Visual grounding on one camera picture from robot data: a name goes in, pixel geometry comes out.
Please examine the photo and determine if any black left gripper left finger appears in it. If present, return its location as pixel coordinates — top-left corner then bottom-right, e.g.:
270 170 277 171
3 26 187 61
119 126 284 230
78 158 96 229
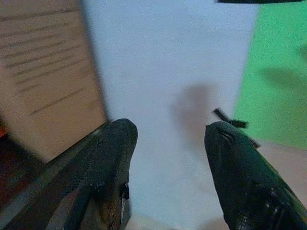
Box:
45 118 139 230

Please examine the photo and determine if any tall brown cardboard box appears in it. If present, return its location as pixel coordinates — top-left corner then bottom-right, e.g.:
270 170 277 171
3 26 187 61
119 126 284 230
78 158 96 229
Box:
0 0 109 164

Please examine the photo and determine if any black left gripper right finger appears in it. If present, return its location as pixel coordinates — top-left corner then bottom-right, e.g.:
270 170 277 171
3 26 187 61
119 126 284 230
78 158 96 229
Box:
204 121 307 230

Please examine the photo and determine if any green wall sheet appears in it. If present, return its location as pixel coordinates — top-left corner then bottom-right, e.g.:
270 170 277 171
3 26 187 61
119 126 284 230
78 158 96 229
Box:
234 0 307 150

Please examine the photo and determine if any crooked black tape strip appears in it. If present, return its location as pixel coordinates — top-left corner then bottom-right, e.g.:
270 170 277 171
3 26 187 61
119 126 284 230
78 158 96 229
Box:
212 108 261 148

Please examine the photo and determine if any long black tape strip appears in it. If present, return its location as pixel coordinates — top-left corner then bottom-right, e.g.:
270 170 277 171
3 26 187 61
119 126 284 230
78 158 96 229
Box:
217 0 304 4

